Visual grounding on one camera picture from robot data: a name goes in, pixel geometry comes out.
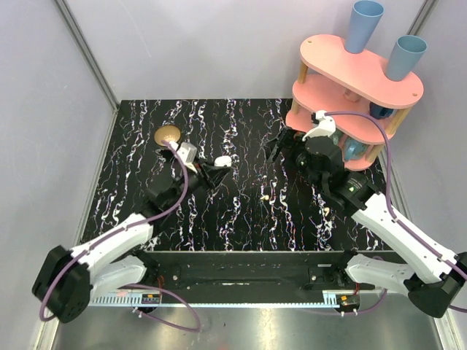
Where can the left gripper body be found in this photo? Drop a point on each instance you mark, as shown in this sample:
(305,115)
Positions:
(203,172)

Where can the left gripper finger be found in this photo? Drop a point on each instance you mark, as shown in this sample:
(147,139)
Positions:
(211,171)
(214,182)

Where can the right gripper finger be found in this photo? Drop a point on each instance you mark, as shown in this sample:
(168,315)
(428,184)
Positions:
(282,139)
(272,152)

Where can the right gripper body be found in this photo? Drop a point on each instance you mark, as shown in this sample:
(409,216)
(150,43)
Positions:
(294,142)

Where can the white earbud charging case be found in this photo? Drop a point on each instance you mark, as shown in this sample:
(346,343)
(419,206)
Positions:
(223,161)

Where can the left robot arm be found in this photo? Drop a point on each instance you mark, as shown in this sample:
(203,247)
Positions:
(70,278)

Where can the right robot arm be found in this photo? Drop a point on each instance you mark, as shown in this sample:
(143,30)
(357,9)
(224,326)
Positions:
(430,276)

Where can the teal mug left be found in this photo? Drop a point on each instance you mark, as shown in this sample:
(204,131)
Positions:
(337,136)

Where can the teal mug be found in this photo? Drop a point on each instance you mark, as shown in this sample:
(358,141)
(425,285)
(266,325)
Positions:
(337,136)
(353,149)

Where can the teal mug right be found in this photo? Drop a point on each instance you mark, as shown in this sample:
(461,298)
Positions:
(353,149)

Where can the gold bowl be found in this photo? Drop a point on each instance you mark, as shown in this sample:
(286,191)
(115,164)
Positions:
(167,134)

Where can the pink small cup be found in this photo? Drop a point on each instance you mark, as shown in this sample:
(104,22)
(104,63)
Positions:
(351,96)

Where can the pink three-tier shelf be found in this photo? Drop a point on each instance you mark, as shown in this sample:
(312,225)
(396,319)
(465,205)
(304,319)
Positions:
(326,70)

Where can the dark blue mug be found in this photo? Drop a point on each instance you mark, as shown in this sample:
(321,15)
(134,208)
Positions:
(379,112)

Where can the blue cup rear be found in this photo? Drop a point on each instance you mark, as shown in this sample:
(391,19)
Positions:
(364,18)

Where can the blue cup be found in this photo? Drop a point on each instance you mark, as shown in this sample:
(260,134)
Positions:
(406,53)
(364,18)

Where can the blue cup right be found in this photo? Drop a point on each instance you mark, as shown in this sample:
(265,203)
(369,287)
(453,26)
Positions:
(406,53)

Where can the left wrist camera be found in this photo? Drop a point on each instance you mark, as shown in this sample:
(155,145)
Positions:
(187,153)

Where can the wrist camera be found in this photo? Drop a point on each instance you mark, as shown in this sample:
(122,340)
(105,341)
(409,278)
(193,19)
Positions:
(324,126)
(187,153)

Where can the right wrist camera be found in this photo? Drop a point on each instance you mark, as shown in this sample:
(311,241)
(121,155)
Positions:
(324,126)

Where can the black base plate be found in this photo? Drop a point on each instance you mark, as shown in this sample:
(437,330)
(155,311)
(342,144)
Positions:
(310,270)

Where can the aluminium rail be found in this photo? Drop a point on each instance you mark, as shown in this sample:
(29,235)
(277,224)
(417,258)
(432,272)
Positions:
(152,290)

